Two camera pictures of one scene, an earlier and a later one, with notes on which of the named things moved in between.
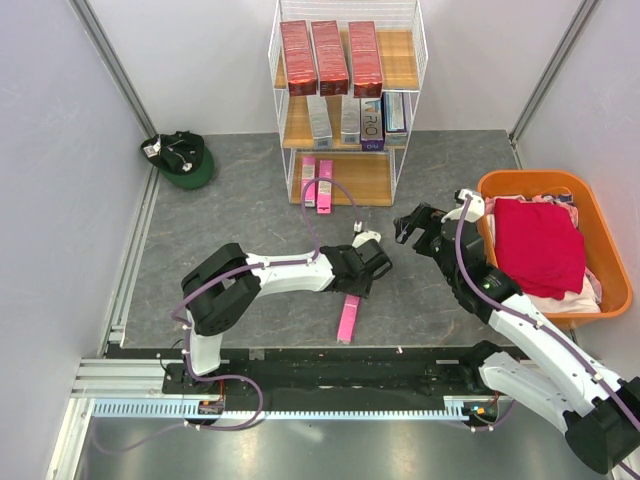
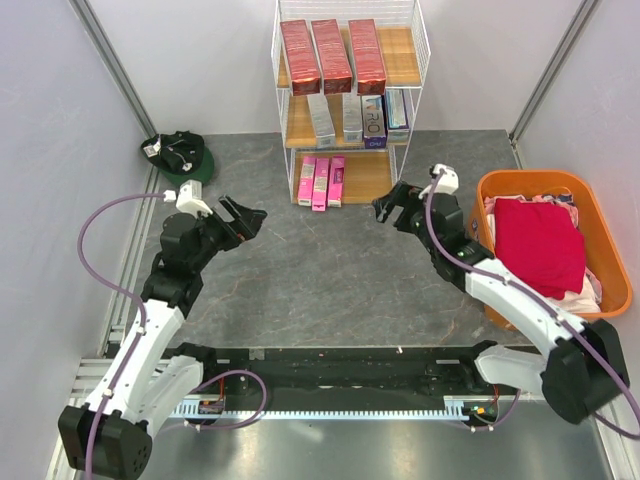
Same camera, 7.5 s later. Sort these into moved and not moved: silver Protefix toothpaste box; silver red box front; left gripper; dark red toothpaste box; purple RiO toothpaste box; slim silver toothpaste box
Moved: left gripper
Not moved: dark red toothpaste box; slim silver toothpaste box; silver Protefix toothpaste box; purple RiO toothpaste box; silver red box front
